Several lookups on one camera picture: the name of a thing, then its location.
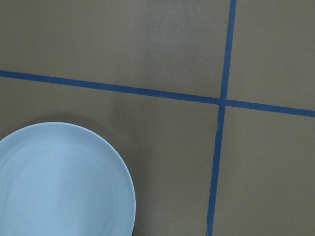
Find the light blue plate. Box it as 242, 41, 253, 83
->
0, 122, 136, 236

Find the crossing blue tape strip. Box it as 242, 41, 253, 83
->
206, 0, 237, 236

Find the long blue tape strip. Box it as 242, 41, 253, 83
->
0, 70, 315, 118

